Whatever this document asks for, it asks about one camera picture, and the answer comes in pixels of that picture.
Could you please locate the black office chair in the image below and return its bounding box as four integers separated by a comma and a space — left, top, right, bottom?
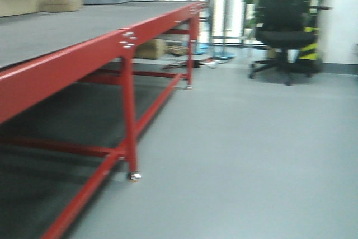
248, 0, 321, 86

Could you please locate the red metal table frame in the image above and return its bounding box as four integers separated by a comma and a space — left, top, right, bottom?
1, 1, 205, 238

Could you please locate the flat cardboard box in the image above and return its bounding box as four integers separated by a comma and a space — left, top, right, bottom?
37, 0, 84, 12

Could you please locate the dark grey table mat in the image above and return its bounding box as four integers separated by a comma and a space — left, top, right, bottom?
1, 1, 190, 68

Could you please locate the cardboard box under table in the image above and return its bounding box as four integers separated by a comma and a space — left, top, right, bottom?
135, 39, 167, 59

